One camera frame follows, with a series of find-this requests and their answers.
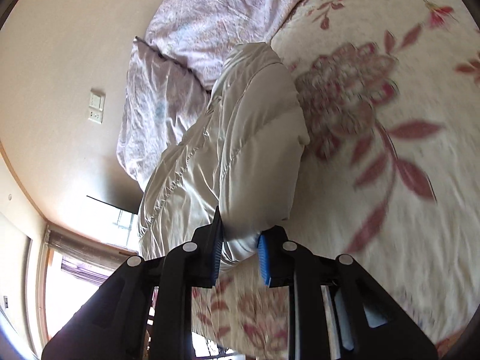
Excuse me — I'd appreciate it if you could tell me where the white wall power socket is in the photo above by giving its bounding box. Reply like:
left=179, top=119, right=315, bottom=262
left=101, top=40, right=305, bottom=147
left=88, top=107, right=103, bottom=125

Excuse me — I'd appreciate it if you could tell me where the white wall switch panel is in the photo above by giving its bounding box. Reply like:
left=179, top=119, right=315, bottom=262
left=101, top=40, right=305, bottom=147
left=89, top=89, right=105, bottom=111

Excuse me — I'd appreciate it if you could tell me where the white puffy down jacket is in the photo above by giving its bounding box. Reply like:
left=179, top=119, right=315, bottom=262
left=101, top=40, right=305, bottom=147
left=138, top=43, right=309, bottom=270

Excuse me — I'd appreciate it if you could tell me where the pink floral pillow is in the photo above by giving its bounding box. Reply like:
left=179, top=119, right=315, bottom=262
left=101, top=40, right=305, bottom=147
left=116, top=37, right=209, bottom=189
left=144, top=0, right=301, bottom=89

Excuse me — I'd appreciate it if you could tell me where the cream red floral bedspread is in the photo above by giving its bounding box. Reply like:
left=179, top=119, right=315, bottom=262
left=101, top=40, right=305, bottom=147
left=190, top=0, right=480, bottom=360

